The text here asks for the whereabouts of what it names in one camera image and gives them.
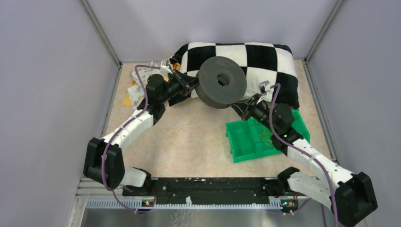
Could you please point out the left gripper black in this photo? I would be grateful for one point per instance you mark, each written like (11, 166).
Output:
(185, 82)

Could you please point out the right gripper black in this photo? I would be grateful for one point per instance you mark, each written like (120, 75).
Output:
(252, 104)

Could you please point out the dark grey filament spool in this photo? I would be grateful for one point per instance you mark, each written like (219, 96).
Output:
(222, 82)

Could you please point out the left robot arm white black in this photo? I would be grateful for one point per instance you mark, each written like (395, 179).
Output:
(104, 157)

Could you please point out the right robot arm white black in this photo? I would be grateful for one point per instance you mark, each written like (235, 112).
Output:
(349, 196)

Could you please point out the green three-compartment bin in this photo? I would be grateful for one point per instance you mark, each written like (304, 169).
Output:
(249, 140)

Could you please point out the white patterned cloth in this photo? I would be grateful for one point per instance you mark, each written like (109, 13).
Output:
(140, 75)

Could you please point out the black white checkered blanket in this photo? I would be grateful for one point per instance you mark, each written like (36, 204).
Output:
(259, 61)

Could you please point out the yellow cloth with truck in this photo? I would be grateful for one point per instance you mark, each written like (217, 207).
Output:
(175, 66)

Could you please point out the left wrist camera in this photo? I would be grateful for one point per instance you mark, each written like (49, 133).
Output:
(165, 67)

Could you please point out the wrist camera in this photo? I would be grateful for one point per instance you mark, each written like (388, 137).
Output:
(165, 67)
(266, 90)

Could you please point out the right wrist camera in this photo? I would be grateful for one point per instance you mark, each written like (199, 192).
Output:
(266, 90)

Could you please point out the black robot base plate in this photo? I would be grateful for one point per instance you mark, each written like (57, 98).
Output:
(211, 191)

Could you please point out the grey slotted cable duct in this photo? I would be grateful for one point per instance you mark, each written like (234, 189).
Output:
(141, 204)

